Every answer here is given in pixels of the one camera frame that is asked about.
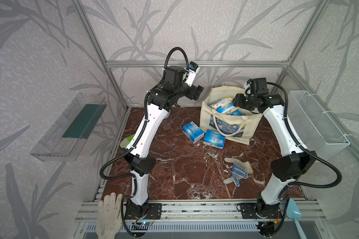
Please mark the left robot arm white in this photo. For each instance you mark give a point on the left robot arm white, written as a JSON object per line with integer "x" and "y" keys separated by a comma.
{"x": 156, "y": 110}

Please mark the white wire mesh basket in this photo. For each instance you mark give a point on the white wire mesh basket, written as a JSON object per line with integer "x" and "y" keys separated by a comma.
{"x": 314, "y": 126}

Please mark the cream starry night canvas bag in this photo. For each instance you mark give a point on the cream starry night canvas bag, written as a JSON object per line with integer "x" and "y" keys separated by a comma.
{"x": 239, "y": 129}

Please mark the light blue plastic scoop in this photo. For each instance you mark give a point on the light blue plastic scoop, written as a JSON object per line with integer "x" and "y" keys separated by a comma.
{"x": 294, "y": 213}

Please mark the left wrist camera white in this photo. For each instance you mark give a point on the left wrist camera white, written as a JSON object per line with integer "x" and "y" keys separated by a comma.
{"x": 191, "y": 73}

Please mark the clear plastic wall shelf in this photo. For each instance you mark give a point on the clear plastic wall shelf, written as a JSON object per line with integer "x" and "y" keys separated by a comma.
{"x": 67, "y": 137}

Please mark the white knit glove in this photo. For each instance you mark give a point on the white knit glove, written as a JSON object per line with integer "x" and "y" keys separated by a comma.
{"x": 109, "y": 220}

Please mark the green black work glove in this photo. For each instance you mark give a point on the green black work glove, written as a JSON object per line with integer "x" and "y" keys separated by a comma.
{"x": 124, "y": 143}

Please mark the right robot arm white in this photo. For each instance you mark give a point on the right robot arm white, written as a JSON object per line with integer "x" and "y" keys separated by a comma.
{"x": 294, "y": 162}

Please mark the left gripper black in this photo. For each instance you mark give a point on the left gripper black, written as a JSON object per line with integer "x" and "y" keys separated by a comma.
{"x": 198, "y": 93}

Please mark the blue tissue pack front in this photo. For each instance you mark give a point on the blue tissue pack front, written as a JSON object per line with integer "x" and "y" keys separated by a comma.
{"x": 224, "y": 106}

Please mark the blue barcode tissue pack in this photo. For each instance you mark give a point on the blue barcode tissue pack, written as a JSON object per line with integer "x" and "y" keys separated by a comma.
{"x": 193, "y": 132}

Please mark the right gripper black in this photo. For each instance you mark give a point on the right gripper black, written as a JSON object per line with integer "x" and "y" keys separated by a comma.
{"x": 237, "y": 100}

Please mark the beige blue striped glove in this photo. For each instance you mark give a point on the beige blue striped glove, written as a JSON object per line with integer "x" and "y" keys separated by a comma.
{"x": 240, "y": 170}

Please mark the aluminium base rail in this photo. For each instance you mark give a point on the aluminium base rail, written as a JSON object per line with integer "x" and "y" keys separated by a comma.
{"x": 201, "y": 216}

